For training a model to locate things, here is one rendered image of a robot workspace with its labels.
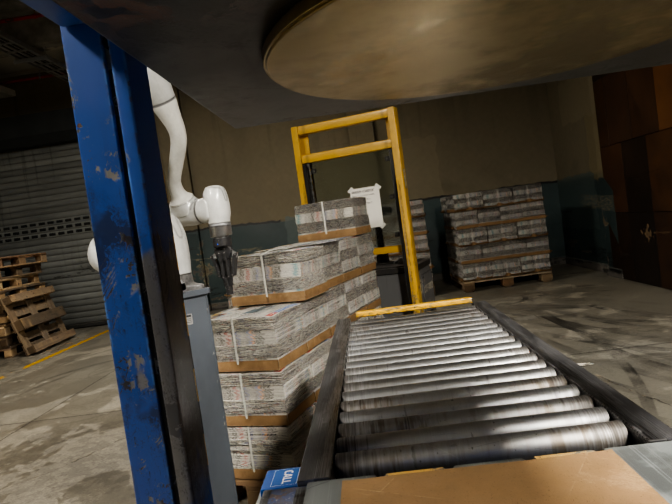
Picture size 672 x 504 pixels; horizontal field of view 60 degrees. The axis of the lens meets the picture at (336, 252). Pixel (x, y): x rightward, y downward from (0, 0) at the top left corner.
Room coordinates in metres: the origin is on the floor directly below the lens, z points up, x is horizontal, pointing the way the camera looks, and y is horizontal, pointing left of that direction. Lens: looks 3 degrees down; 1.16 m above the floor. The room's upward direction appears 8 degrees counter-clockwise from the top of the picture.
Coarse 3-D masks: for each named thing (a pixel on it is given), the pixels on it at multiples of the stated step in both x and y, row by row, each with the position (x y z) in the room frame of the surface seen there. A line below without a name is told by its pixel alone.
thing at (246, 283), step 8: (240, 256) 2.70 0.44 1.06; (248, 256) 2.66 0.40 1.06; (240, 264) 2.67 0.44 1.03; (248, 264) 2.66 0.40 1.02; (256, 264) 2.64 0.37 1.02; (240, 272) 2.68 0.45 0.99; (248, 272) 2.66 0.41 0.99; (256, 272) 2.65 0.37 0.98; (240, 280) 2.69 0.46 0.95; (248, 280) 2.66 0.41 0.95; (256, 280) 2.64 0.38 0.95; (240, 288) 2.68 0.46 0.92; (248, 288) 2.66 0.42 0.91; (256, 288) 2.64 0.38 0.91; (232, 296) 2.70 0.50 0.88; (240, 296) 2.68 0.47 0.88
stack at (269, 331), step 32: (352, 288) 3.23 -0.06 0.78; (224, 320) 2.39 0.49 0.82; (256, 320) 2.33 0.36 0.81; (288, 320) 2.43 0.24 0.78; (320, 320) 2.75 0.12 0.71; (224, 352) 2.39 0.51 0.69; (256, 352) 2.34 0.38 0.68; (288, 352) 2.40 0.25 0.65; (320, 352) 2.69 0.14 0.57; (224, 384) 2.41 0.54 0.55; (256, 384) 2.35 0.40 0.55; (288, 384) 2.36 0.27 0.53; (320, 384) 2.66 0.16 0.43; (256, 448) 2.37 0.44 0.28; (288, 448) 2.31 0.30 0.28; (256, 480) 2.38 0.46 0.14
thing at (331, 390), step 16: (336, 336) 1.84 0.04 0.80; (336, 352) 1.62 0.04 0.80; (336, 368) 1.44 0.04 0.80; (336, 384) 1.30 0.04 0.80; (320, 400) 1.19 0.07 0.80; (336, 400) 1.18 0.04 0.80; (320, 416) 1.09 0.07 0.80; (336, 416) 1.08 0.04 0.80; (320, 432) 1.01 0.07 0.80; (336, 432) 1.00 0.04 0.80; (320, 448) 0.93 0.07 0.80; (304, 464) 0.88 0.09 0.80; (320, 464) 0.87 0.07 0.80; (304, 480) 0.83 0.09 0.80; (320, 480) 0.82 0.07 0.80
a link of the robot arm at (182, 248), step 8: (176, 224) 2.00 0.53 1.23; (176, 232) 1.98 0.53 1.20; (184, 232) 2.02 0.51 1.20; (176, 240) 1.97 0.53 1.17; (184, 240) 2.00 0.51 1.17; (176, 248) 1.96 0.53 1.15; (184, 248) 1.99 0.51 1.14; (184, 256) 1.98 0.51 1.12; (184, 264) 1.98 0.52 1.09; (184, 272) 1.98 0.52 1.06
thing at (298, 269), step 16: (272, 256) 2.61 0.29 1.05; (288, 256) 2.59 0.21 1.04; (304, 256) 2.61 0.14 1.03; (320, 256) 2.78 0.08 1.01; (272, 272) 2.62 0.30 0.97; (288, 272) 2.59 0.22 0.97; (304, 272) 2.60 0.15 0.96; (320, 272) 2.77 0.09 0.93; (272, 288) 2.62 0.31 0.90; (288, 288) 2.59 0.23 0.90; (304, 288) 2.57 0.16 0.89
